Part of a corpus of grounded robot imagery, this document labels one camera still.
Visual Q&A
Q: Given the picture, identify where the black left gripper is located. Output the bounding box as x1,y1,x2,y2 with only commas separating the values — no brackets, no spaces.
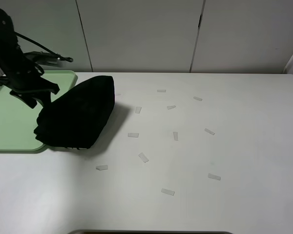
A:
0,65,60,109

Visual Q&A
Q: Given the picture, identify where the black short sleeve t-shirt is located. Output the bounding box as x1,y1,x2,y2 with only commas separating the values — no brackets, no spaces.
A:
34,76,115,149

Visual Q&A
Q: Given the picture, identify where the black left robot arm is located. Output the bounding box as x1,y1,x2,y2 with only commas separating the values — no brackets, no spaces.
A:
0,8,60,109

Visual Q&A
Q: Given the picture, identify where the light green plastic tray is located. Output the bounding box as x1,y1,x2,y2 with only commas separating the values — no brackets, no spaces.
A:
0,70,78,154

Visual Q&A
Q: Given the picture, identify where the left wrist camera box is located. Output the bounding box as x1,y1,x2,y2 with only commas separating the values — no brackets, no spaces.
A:
24,51,63,67

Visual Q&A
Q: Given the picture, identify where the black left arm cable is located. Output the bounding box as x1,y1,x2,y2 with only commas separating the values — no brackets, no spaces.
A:
14,31,74,63

